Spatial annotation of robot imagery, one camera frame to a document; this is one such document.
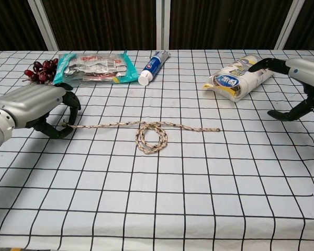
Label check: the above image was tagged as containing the blue white toothpaste tube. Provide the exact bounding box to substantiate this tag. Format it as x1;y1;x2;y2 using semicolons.
138;51;171;86

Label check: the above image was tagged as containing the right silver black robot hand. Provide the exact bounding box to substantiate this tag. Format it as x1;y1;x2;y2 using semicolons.
248;58;314;121

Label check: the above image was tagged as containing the white partition frame post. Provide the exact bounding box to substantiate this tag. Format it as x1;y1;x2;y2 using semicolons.
274;0;301;50
155;0;170;51
27;0;60;52

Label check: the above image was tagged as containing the wrapped white paper cup pack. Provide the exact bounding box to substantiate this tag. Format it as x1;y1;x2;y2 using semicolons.
201;54;275;102

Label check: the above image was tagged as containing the teal edged foil snack bag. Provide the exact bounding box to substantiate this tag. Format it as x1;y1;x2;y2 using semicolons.
53;51;139;86

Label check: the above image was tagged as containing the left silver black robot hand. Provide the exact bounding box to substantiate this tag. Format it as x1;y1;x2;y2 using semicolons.
0;82;82;139

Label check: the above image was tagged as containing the dark red grape bunch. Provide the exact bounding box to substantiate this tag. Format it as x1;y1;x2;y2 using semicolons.
24;59;59;85

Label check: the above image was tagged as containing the beige braided rope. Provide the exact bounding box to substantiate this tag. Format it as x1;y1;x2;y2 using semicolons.
61;120;221;155

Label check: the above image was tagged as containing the white black checked tablecloth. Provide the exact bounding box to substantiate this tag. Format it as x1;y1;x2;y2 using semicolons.
0;49;314;251

